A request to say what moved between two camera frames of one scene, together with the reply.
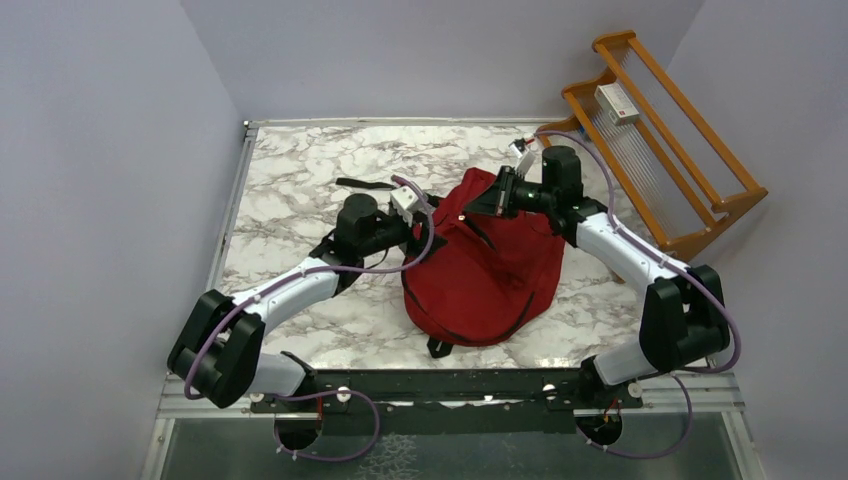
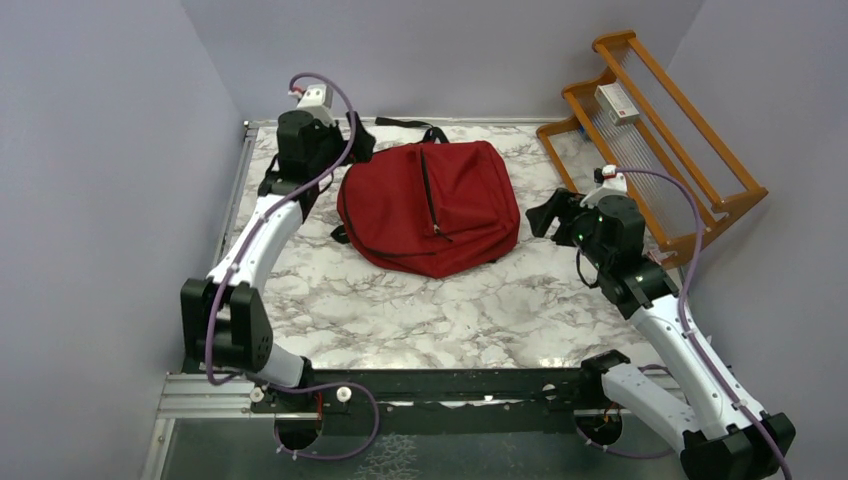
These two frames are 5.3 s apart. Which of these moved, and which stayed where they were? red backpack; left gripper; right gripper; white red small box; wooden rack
Moved: red backpack; right gripper; left gripper
Stayed: white red small box; wooden rack
